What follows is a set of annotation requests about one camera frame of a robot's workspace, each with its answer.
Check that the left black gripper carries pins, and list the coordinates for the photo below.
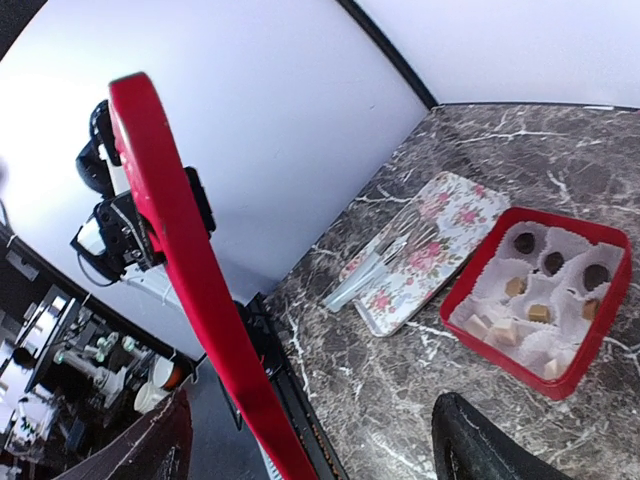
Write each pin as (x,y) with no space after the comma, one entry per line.
(115,237)

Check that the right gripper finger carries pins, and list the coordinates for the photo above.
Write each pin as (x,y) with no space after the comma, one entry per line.
(467,445)

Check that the red box lid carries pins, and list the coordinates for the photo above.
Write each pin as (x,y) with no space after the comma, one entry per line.
(163,196)

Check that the white chocolate piece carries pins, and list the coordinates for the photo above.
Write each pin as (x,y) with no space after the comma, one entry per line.
(505,332)
(553,369)

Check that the white chocolate bar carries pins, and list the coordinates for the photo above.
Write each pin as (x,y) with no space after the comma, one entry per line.
(475,326)

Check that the tan round chocolate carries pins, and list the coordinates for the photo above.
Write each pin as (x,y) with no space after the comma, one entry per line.
(539,313)

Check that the tan crown chocolate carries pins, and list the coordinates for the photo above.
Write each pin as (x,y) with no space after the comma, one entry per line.
(515,286)

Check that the red box with paper cups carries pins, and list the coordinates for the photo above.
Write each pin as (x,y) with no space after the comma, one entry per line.
(480,290)

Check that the dark chocolate piece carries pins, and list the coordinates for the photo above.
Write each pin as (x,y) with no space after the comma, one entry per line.
(552,263)
(524,243)
(595,275)

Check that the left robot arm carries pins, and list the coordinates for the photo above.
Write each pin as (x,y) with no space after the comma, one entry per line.
(98,163)

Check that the floral rectangular tray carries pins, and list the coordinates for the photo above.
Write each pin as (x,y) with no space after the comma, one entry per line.
(455,214)

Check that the black front table rail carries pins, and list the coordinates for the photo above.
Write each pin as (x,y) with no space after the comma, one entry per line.
(261,330)

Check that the left black frame post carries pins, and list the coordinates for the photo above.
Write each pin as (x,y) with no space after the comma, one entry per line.
(390,52)

